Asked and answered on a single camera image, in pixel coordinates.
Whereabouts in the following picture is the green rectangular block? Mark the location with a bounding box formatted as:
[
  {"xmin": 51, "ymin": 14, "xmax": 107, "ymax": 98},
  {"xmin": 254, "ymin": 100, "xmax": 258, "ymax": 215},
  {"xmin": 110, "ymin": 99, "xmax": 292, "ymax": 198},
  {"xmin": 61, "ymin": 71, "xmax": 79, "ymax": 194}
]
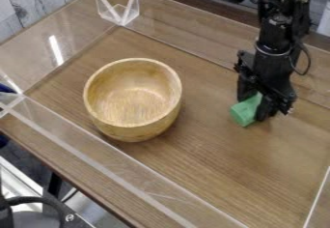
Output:
[{"xmin": 230, "ymin": 93, "xmax": 262, "ymax": 127}]

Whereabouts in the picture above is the black cable loop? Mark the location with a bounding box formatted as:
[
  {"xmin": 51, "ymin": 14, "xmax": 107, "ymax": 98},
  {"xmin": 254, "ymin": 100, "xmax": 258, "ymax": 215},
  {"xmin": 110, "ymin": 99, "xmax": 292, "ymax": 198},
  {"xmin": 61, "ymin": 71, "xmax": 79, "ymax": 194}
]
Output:
[{"xmin": 0, "ymin": 195, "xmax": 75, "ymax": 228}]

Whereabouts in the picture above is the clear acrylic tray wall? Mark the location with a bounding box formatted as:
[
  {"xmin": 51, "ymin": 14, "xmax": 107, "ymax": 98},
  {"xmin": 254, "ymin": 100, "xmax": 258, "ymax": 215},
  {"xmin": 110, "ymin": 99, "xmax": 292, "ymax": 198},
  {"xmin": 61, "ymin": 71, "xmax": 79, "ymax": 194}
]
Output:
[{"xmin": 0, "ymin": 0, "xmax": 330, "ymax": 228}]

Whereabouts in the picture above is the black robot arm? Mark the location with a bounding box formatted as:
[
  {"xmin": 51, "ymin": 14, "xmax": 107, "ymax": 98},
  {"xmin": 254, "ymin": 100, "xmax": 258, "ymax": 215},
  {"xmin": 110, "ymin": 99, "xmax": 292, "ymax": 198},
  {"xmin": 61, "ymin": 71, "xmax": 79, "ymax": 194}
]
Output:
[{"xmin": 229, "ymin": 0, "xmax": 312, "ymax": 127}]

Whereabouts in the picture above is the brown wooden bowl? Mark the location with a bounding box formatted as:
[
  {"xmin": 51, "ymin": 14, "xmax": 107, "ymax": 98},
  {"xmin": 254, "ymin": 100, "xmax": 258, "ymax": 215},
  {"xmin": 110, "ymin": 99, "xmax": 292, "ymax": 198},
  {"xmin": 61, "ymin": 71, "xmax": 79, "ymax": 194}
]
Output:
[{"xmin": 83, "ymin": 58, "xmax": 184, "ymax": 142}]

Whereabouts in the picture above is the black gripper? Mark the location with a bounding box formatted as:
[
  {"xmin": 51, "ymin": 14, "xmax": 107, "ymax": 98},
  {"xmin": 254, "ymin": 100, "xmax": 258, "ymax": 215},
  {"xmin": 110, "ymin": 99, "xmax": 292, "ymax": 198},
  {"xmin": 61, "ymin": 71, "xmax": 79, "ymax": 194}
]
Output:
[{"xmin": 234, "ymin": 48, "xmax": 298, "ymax": 122}]

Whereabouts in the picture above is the black metal bracket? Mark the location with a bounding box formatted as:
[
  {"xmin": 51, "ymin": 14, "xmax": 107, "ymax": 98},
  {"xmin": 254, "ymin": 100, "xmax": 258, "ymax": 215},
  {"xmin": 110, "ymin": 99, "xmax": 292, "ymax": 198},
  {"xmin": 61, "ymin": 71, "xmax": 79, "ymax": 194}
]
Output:
[{"xmin": 42, "ymin": 191, "xmax": 95, "ymax": 228}]

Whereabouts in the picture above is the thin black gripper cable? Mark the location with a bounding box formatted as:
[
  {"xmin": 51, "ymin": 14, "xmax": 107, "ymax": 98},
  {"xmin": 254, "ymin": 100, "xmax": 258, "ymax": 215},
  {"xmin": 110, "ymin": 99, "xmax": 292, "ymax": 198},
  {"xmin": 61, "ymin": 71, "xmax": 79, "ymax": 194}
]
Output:
[{"xmin": 288, "ymin": 42, "xmax": 312, "ymax": 77}]

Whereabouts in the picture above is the black table leg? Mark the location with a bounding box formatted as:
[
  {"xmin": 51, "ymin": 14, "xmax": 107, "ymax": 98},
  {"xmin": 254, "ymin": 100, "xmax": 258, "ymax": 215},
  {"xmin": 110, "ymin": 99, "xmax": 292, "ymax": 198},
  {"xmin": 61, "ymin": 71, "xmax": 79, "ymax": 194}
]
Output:
[{"xmin": 49, "ymin": 173, "xmax": 63, "ymax": 198}]

